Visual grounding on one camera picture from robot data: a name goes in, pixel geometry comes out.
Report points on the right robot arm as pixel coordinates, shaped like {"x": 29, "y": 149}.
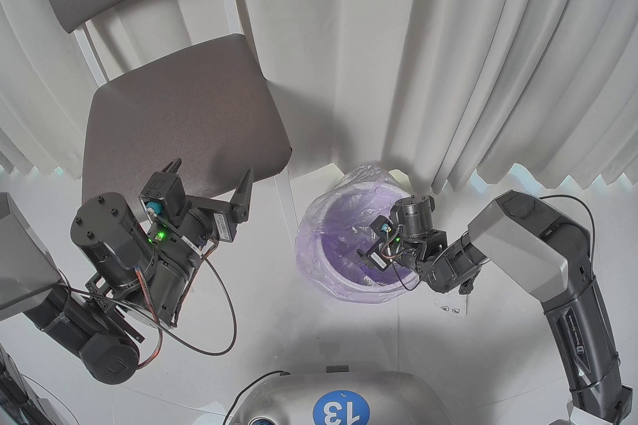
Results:
{"x": 523, "y": 238}

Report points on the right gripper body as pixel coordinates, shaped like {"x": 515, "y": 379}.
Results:
{"x": 398, "y": 258}

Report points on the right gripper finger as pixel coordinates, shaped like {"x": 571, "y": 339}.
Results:
{"x": 363, "y": 256}

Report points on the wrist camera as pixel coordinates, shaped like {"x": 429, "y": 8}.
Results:
{"x": 383, "y": 228}
{"x": 162, "y": 191}

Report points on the white trash bin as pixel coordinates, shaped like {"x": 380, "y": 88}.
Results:
{"x": 359, "y": 188}

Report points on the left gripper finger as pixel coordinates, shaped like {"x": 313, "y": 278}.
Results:
{"x": 243, "y": 199}
{"x": 174, "y": 166}

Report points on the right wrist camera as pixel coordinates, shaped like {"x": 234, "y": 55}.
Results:
{"x": 383, "y": 228}

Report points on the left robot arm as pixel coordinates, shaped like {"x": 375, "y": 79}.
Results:
{"x": 109, "y": 233}

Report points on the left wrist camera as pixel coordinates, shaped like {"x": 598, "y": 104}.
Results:
{"x": 162, "y": 191}

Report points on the white chair with grey seat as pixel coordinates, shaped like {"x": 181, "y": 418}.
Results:
{"x": 199, "y": 114}

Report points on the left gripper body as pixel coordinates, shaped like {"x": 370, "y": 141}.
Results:
{"x": 174, "y": 283}

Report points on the purple plastic bag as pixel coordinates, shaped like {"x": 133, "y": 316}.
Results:
{"x": 319, "y": 238}

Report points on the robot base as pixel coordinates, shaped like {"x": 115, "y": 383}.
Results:
{"x": 398, "y": 398}

